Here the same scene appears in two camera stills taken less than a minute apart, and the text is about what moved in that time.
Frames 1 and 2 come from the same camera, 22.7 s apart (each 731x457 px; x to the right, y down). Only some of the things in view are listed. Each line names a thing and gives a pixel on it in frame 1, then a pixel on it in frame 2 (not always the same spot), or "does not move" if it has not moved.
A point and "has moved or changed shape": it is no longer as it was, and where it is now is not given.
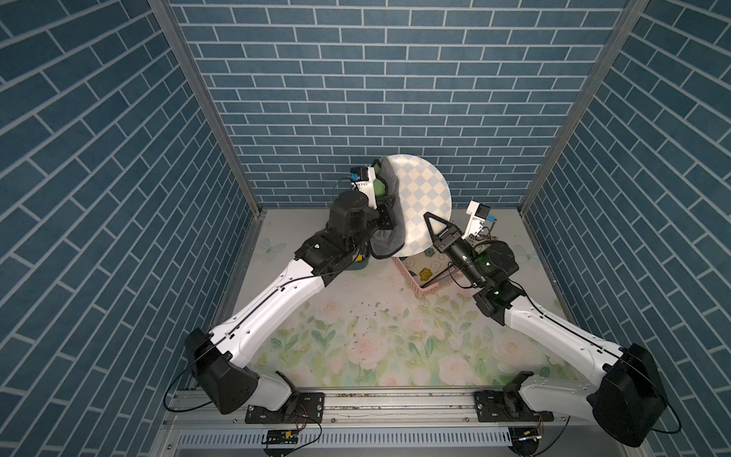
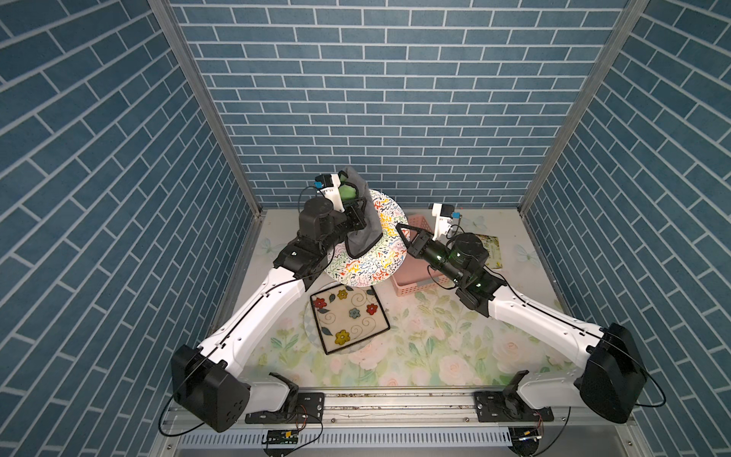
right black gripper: (447, 238) to (416, 247)
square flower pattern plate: (427, 265) to (348, 315)
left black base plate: (301, 407) does not move
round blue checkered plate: (424, 189) to (361, 345)
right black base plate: (493, 407) does not move
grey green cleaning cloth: (386, 243) has moved or changed shape
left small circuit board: (283, 436) does not move
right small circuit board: (524, 440) does not move
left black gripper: (385, 213) to (355, 216)
